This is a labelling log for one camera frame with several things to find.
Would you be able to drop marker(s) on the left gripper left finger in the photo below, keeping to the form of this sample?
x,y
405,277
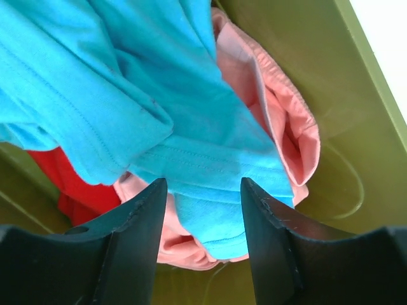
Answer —
x,y
108,260

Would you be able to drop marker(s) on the olive green plastic bin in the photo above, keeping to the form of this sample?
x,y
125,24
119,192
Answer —
x,y
360,183

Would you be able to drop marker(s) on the pink t shirt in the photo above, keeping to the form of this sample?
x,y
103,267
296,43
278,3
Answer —
x,y
286,111

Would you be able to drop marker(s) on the red t shirt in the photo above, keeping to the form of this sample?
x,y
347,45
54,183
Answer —
x,y
79,201

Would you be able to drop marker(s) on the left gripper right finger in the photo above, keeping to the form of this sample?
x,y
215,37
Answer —
x,y
297,260

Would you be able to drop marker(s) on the turquoise t shirt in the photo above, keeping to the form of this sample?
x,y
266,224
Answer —
x,y
134,86

